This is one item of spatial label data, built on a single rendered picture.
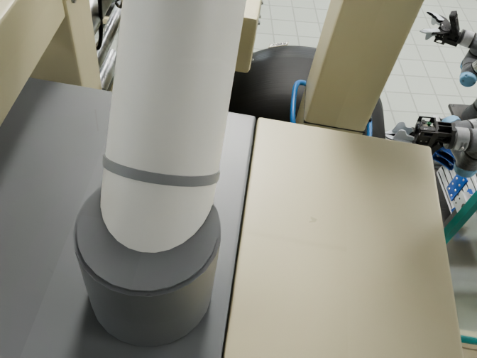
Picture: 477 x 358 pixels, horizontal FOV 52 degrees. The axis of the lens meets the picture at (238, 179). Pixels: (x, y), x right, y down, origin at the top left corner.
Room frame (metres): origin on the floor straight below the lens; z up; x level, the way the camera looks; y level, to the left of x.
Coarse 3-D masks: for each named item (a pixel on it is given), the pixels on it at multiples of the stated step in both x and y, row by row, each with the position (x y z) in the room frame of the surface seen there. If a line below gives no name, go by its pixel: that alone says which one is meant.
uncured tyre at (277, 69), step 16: (272, 48) 1.23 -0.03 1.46; (288, 48) 1.22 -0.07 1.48; (304, 48) 1.23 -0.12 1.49; (256, 64) 1.16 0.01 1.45; (272, 64) 1.15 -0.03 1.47; (288, 64) 1.14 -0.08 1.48; (304, 64) 1.15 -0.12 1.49; (240, 80) 1.11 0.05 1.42; (256, 80) 1.09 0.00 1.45; (272, 80) 1.08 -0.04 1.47; (288, 80) 1.07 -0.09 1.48; (240, 96) 1.04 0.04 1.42; (256, 96) 1.03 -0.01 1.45; (272, 96) 1.02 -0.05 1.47; (288, 96) 1.02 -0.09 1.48; (240, 112) 1.00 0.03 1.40; (256, 112) 0.99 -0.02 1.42; (272, 112) 0.99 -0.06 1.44; (288, 112) 0.98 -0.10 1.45; (384, 128) 1.12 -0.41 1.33
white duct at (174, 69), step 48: (144, 0) 0.38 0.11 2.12; (192, 0) 0.38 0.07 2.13; (240, 0) 0.42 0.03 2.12; (144, 48) 0.35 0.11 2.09; (192, 48) 0.36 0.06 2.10; (144, 96) 0.33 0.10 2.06; (192, 96) 0.33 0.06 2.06; (144, 144) 0.30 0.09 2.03; (192, 144) 0.31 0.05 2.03; (144, 192) 0.27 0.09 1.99; (192, 192) 0.28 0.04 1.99; (144, 240) 0.24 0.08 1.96
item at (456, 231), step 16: (464, 208) 0.51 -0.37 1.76; (448, 224) 0.51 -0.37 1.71; (464, 224) 0.50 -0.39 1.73; (448, 240) 0.50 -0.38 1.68; (464, 240) 0.50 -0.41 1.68; (448, 256) 0.50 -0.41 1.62; (464, 256) 0.50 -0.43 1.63; (464, 272) 0.51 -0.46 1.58; (464, 288) 0.51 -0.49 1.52; (464, 304) 0.51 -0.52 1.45; (464, 320) 0.51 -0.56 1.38; (464, 336) 0.51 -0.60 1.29
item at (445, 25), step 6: (444, 24) 2.18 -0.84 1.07; (450, 24) 2.19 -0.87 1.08; (444, 30) 2.14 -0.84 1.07; (450, 30) 2.15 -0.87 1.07; (462, 30) 2.17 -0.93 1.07; (438, 36) 2.16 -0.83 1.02; (444, 36) 2.14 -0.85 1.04; (450, 36) 2.15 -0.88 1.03; (456, 36) 2.14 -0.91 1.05; (462, 36) 2.12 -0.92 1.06; (438, 42) 2.15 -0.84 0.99; (444, 42) 2.14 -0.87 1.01; (450, 42) 2.15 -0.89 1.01; (456, 42) 2.14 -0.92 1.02
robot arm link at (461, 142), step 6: (456, 132) 1.17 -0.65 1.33; (462, 132) 1.17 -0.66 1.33; (468, 132) 1.17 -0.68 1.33; (456, 138) 1.15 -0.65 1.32; (462, 138) 1.15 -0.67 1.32; (468, 138) 1.15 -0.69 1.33; (456, 144) 1.14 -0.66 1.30; (462, 144) 1.14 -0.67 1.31; (456, 150) 1.14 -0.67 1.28; (462, 150) 1.14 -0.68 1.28
